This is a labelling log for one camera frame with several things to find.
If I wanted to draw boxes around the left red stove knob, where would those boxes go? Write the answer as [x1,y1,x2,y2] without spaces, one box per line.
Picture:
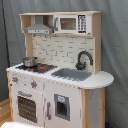
[12,77,18,82]

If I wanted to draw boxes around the white cabinet door with dispenser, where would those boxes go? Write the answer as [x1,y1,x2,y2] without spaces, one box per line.
[45,81,82,128]

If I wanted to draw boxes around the black toy stovetop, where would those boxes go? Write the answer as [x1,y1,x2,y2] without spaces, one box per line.
[18,63,55,73]

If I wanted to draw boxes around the small metal pot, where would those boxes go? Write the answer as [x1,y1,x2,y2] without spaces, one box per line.
[22,57,37,67]

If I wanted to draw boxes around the right red stove knob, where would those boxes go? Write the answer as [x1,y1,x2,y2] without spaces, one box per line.
[31,81,37,88]

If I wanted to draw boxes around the red stove knob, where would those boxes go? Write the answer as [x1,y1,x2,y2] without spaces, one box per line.
[12,77,18,82]
[31,81,37,88]

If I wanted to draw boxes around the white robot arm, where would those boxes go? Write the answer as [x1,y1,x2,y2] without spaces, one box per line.
[0,122,33,128]

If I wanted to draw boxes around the black toy faucet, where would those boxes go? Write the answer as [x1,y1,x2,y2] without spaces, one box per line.
[75,51,93,70]

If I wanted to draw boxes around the white oven door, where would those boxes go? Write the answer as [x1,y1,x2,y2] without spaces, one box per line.
[11,87,44,127]

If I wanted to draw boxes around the grey toy sink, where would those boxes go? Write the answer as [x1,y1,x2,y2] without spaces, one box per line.
[52,68,92,81]

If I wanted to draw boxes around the white wooden toy kitchen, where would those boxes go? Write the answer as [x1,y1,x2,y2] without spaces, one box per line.
[7,11,114,128]

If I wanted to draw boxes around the white toy microwave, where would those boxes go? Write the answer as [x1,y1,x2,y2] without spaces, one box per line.
[54,14,91,34]

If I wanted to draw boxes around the grey range hood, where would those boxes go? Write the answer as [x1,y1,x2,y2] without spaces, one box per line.
[24,16,52,34]

